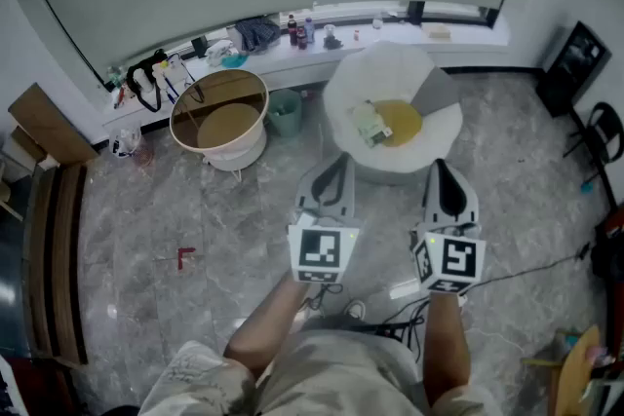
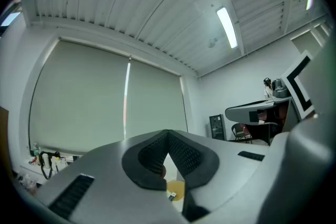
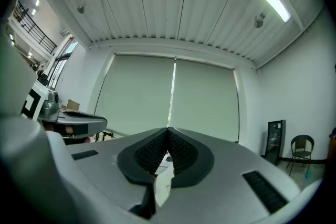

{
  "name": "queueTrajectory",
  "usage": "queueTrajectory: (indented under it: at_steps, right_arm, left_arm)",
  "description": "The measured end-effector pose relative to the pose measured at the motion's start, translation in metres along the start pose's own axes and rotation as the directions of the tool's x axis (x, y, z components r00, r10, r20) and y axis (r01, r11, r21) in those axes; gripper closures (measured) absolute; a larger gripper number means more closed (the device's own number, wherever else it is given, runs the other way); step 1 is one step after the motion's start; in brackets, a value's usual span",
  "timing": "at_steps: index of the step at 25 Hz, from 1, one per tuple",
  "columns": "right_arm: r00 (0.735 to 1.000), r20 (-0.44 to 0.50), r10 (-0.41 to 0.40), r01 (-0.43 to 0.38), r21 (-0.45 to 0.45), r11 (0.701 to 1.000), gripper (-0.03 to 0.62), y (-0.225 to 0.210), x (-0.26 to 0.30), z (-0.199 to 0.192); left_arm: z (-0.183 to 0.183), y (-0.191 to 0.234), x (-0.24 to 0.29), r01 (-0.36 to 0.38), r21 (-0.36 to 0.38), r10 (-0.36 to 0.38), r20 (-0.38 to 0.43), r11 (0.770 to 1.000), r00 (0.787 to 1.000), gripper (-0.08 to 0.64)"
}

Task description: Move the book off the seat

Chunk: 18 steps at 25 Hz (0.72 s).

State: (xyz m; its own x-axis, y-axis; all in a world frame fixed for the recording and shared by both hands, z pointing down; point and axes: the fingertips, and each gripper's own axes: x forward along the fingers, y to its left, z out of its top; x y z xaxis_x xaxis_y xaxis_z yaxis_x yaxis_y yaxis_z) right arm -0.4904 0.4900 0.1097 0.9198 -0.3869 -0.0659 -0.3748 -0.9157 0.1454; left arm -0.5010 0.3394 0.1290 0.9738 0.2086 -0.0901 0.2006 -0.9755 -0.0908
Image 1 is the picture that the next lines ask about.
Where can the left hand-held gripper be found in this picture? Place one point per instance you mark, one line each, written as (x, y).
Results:
(319, 248)

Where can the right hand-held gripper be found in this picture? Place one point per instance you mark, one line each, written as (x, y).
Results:
(456, 258)

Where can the green spiral-bound book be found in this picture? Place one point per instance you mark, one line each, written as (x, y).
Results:
(373, 124)

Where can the white lounge chair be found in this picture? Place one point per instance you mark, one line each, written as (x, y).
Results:
(370, 73)

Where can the person's right forearm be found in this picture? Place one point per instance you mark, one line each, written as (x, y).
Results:
(446, 346)

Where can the person's left forearm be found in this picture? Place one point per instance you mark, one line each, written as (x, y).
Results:
(273, 321)

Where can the round wooden side table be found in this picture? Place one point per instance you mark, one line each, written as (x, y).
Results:
(229, 129)

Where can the teal waste bin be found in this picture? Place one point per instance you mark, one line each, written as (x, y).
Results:
(285, 112)

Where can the round yellow cushion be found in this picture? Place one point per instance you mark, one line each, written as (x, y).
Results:
(402, 122)

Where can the grey pillow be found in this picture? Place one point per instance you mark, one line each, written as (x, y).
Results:
(434, 90)

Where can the person's right white shoe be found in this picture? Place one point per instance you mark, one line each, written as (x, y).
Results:
(356, 309)

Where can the person's white shoe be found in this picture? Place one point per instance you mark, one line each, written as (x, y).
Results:
(356, 309)
(309, 314)

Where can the person's left white shoe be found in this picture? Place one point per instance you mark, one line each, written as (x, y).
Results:
(309, 314)

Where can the white windowsill ledge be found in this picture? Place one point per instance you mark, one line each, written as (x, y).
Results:
(302, 58)

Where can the black crumpled cloth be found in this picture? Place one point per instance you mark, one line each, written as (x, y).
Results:
(334, 44)

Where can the dark red drink bottle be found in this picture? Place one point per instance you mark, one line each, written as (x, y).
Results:
(301, 39)
(292, 29)

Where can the small red-capped jar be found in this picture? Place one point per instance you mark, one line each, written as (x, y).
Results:
(357, 34)

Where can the teal bowl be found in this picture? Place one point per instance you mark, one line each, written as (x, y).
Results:
(235, 61)

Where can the clear cup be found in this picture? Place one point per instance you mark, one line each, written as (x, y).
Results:
(330, 30)

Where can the purple-capped clear bottle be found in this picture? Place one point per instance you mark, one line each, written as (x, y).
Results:
(309, 29)

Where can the black metal chair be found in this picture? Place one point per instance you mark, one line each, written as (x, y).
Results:
(604, 131)

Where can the clear glass bottle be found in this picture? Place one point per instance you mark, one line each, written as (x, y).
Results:
(378, 24)

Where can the plaid cloth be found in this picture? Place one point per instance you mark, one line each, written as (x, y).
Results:
(258, 31)

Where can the flat beige box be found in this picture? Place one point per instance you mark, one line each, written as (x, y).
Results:
(437, 30)

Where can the white plastic bag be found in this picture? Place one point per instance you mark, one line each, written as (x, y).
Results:
(219, 52)

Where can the black cabinet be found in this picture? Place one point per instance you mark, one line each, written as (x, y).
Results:
(573, 70)

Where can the person's beige shirt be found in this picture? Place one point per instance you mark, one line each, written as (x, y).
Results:
(331, 375)

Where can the small black box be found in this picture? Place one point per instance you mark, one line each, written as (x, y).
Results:
(200, 47)

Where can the white box with yellow ball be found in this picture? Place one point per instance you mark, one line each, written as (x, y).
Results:
(168, 70)

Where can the small bin with white liner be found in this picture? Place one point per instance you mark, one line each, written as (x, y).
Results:
(127, 142)

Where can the wooden chair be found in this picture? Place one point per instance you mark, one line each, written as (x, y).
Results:
(575, 370)

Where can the white bottle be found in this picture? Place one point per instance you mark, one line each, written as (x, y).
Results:
(141, 80)

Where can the green plastic bottle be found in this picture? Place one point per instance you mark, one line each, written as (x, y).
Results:
(114, 75)

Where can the wooden board against wall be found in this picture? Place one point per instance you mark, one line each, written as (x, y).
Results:
(49, 126)

